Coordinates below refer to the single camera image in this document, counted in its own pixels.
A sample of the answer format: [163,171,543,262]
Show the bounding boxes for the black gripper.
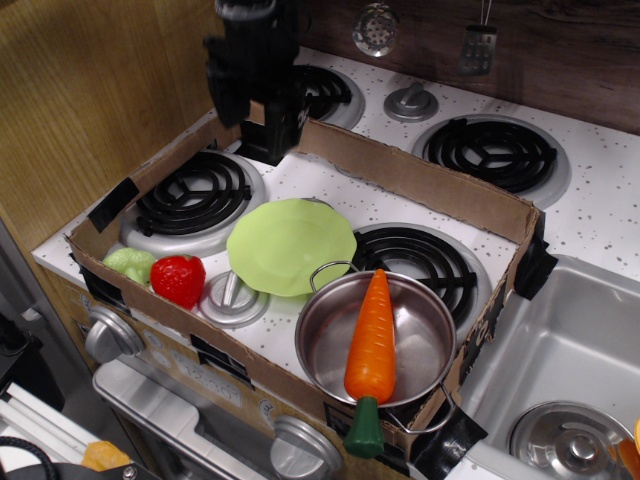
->
[203,19,309,166]

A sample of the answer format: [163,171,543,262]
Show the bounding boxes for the orange toy carrot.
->
[344,269,396,459]

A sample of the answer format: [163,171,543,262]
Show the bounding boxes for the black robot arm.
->
[203,1,309,166]

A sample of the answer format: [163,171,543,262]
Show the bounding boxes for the light green plastic plate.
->
[226,199,357,297]

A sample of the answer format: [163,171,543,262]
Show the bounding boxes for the front left black burner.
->
[120,149,267,258]

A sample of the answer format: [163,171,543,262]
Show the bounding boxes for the hanging silver skimmer ladle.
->
[352,1,400,58]

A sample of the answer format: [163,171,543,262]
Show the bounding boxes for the silver back stove knob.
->
[383,82,439,123]

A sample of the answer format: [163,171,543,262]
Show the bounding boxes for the silver stove knob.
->
[383,82,439,123]
[197,271,270,329]

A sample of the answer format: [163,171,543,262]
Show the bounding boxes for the red toy strawberry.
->
[150,255,206,310]

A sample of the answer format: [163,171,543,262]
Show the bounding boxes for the silver front stove knob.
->
[197,271,270,329]

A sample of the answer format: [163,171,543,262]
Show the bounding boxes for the front right black burner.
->
[352,222,492,346]

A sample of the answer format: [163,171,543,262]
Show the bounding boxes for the green toy broccoli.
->
[103,247,156,287]

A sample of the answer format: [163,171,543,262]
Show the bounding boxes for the hanging silver slotted spatula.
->
[457,0,498,77]

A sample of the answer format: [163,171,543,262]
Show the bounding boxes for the back right black burner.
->
[412,114,571,209]

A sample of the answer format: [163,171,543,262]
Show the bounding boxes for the stainless steel pot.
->
[295,260,456,435]

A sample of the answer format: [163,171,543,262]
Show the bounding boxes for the brown cardboard fence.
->
[64,99,559,479]

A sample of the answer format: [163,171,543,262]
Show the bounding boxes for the left silver oven knob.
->
[85,306,144,364]

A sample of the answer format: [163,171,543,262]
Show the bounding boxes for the silver oven knob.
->
[270,415,344,480]
[85,306,144,364]

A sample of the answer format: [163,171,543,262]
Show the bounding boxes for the silver oven door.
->
[93,360,276,479]

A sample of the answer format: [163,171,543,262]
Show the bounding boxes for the right silver oven knob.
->
[270,415,344,480]

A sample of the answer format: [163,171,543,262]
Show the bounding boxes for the orange object bottom left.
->
[81,440,131,472]

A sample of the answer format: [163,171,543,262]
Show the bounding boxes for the silver toy sink basin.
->
[453,256,639,479]

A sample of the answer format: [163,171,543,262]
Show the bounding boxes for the silver sink drain cover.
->
[508,401,632,479]

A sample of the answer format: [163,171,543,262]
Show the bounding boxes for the orange object in sink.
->
[617,419,640,480]

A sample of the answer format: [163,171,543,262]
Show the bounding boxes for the black cable bottom left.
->
[0,435,59,480]

